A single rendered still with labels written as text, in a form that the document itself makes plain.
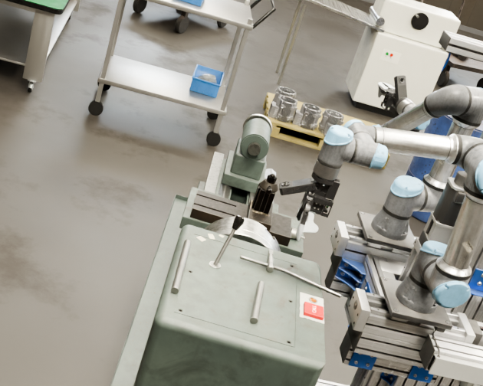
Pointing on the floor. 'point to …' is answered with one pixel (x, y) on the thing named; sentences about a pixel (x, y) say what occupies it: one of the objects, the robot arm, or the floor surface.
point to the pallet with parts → (302, 118)
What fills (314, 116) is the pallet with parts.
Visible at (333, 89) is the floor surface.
